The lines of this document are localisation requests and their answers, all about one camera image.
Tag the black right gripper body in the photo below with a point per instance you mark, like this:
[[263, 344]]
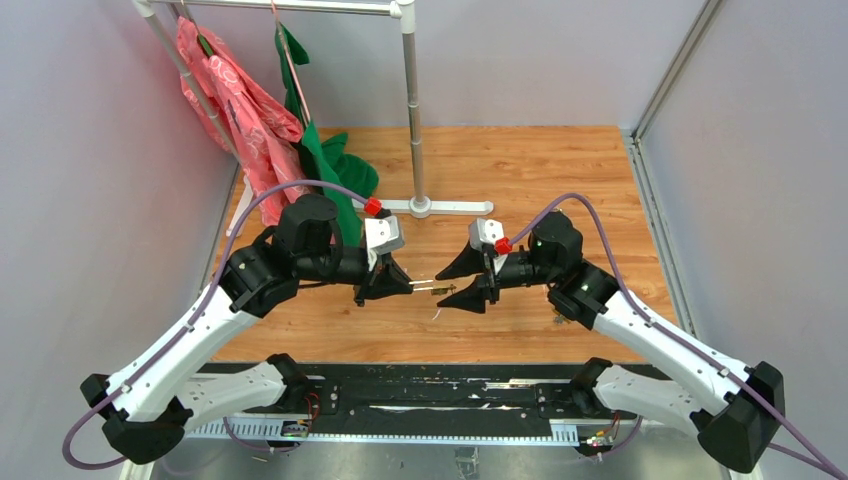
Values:
[[521, 270]]

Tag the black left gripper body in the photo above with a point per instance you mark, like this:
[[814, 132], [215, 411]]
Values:
[[353, 266]]

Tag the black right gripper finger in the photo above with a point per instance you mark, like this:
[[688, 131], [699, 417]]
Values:
[[469, 261], [474, 298]]

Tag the small brass padlock with key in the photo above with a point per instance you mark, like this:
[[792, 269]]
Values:
[[434, 288]]

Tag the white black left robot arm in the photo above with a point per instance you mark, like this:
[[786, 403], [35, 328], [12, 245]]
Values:
[[151, 404]]

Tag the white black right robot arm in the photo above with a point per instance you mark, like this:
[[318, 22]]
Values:
[[730, 407]]

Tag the white metal clothes rack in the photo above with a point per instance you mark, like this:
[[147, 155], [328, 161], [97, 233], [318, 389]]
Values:
[[419, 205]]

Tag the green garment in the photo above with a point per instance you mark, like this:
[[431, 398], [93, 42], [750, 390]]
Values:
[[325, 160]]

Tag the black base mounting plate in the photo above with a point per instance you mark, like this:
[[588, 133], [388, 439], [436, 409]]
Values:
[[448, 399]]

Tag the pink patterned garment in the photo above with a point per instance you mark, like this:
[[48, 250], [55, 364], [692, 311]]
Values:
[[244, 118]]

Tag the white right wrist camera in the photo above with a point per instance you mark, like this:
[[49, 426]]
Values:
[[483, 236]]

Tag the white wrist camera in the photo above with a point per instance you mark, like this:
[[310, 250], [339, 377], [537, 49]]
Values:
[[382, 236], [483, 236]]

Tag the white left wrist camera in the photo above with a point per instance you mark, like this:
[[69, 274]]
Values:
[[382, 236]]

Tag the slotted grey cable duct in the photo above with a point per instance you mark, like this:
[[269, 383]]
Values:
[[266, 429]]

